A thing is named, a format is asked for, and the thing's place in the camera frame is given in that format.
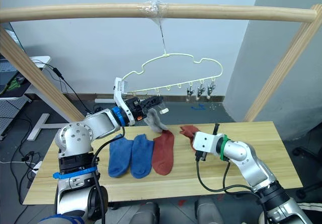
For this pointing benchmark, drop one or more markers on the white power strip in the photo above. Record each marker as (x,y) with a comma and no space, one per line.
(37,165)

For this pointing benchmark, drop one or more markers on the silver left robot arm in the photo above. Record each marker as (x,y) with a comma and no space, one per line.
(75,138)

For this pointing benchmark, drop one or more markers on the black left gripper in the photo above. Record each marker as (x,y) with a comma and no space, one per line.
(137,108)

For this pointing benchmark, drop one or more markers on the blue sock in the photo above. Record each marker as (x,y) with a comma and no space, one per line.
(141,158)
(119,156)

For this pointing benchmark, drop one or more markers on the white perforated panel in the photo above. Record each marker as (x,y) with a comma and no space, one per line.
(10,110)

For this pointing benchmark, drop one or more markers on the grey sock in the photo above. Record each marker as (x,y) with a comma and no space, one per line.
(154,123)

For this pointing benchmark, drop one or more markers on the metal hanger clip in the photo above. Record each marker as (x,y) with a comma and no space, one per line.
(200,91)
(210,89)
(164,110)
(190,92)

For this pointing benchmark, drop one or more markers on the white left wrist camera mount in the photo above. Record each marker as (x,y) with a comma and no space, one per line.
(118,88)

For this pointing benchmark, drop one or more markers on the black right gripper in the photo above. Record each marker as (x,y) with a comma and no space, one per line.
(200,156)

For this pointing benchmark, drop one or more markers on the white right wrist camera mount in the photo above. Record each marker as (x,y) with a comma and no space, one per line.
(205,143)

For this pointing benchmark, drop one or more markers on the thin metal hanger hook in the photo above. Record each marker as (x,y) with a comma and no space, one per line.
(163,42)

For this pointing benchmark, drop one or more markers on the blue zip tie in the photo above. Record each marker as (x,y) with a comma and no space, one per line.
(75,173)

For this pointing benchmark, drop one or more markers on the rust red sock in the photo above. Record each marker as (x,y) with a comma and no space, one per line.
(163,156)
(187,131)

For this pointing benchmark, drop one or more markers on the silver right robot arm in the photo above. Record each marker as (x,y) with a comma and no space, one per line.
(254,163)

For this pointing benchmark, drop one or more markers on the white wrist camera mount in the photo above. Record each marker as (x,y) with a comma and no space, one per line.
(205,143)
(118,88)

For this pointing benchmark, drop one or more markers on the white standing desk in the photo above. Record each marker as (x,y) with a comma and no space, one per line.
(37,59)

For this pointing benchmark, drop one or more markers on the clear tape wrap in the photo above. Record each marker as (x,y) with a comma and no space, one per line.
(153,7)

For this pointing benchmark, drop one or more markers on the wooden slanted rack post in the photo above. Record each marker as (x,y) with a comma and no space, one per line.
(284,63)
(37,79)

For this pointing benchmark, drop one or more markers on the wooden horizontal rack rod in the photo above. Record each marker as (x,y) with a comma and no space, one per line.
(75,11)

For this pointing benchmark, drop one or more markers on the dark computer mouse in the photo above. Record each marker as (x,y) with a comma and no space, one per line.
(20,79)

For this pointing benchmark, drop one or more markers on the grey rounded shape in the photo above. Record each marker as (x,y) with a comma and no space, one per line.
(208,210)
(146,214)

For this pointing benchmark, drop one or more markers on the pale yellow clip hanger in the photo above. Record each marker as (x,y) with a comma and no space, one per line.
(165,55)

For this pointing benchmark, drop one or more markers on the black office chair base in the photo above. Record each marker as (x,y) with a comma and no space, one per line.
(309,151)

